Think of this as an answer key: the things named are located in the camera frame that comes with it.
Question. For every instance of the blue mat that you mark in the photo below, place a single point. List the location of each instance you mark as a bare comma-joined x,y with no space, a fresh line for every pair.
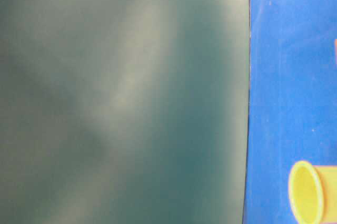
292,104

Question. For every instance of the yellow plastic cup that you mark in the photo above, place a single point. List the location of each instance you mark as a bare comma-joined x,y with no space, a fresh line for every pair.
312,193

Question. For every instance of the orange object at edge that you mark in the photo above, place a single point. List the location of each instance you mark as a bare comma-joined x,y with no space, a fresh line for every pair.
335,50

